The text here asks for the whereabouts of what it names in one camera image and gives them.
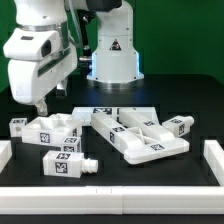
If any small white tagged cube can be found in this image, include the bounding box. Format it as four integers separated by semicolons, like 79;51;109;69
61;136;81;152

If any white left border block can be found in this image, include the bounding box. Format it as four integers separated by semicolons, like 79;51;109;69
0;140;12;173

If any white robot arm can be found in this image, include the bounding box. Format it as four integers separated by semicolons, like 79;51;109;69
3;0;144;116

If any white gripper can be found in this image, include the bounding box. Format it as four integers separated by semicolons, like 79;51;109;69
3;28;77;116

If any white right border block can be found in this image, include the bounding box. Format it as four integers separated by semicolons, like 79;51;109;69
204;140;224;187

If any white border block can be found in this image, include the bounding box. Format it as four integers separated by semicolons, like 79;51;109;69
204;140;224;187
0;140;12;173

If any black camera stand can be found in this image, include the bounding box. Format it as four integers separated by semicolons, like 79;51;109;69
78;10;95;76

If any white chair back frame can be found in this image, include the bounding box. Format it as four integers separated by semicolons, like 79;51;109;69
91;108;190;165

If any white chair seat block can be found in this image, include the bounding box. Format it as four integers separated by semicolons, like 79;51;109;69
22;113;84;147

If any white flat chair panel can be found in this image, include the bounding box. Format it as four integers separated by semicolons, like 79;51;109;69
72;107;158;126

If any white front border rail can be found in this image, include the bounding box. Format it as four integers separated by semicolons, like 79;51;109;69
0;186;224;214

